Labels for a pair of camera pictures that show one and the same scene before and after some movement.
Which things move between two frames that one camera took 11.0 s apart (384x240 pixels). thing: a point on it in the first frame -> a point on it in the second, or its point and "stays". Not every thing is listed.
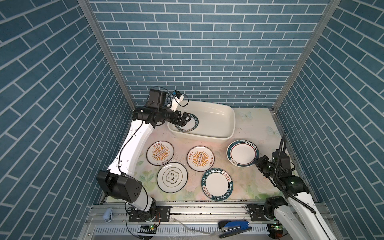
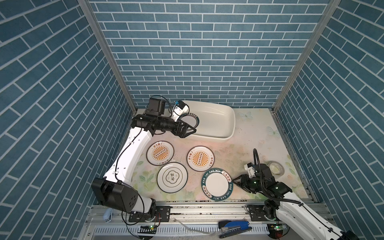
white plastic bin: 217,121 stays
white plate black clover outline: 172,177 stays
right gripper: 260,161 -> 243,182
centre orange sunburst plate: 200,158 stays
